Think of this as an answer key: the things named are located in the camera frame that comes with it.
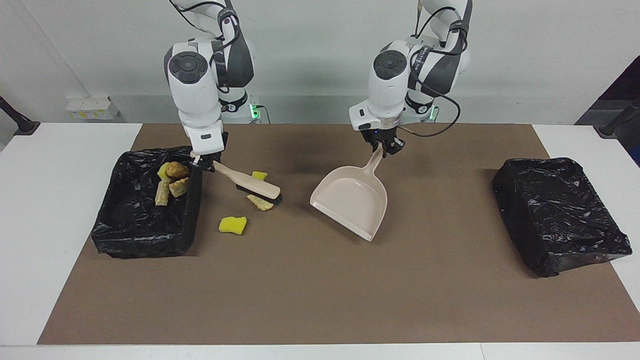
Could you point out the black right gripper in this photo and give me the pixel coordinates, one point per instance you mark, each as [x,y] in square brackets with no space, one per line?
[215,156]

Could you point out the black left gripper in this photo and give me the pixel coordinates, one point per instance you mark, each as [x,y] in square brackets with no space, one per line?
[384,136]

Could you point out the brown bread roll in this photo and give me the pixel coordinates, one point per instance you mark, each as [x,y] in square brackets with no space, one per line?
[177,170]

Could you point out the small striped croissant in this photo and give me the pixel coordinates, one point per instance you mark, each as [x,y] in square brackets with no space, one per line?
[179,187]

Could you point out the yellow sponge wedge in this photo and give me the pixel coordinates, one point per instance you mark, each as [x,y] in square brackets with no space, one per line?
[163,171]

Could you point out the large striped croissant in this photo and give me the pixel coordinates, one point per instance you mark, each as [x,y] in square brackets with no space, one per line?
[162,192]

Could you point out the beige brush with black bristles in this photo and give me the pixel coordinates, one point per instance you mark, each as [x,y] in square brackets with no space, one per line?
[255,184]

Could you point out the beige plastic dustpan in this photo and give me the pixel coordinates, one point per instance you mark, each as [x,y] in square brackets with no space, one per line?
[350,200]

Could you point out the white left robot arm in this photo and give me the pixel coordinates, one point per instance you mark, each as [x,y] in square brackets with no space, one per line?
[385,100]

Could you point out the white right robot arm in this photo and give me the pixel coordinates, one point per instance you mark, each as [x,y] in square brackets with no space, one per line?
[192,100]

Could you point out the black bag lined bin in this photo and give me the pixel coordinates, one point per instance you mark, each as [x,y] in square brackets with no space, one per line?
[555,215]
[135,230]

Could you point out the notched yellow sponge piece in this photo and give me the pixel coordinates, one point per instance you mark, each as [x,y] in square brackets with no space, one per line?
[259,175]

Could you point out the yellow sponge chunk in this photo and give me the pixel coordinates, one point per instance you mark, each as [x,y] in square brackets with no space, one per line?
[233,225]

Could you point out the pale torn bread piece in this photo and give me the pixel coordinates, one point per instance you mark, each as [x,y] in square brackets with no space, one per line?
[260,203]

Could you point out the white power strip box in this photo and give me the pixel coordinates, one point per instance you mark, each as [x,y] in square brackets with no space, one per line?
[92,107]

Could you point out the brown table mat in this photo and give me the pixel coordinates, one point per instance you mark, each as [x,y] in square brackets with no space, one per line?
[350,300]

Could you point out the black stand leg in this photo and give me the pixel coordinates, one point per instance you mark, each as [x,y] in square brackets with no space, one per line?
[20,122]
[612,125]

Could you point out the dark cabinet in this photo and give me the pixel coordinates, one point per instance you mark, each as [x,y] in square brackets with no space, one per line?
[625,90]

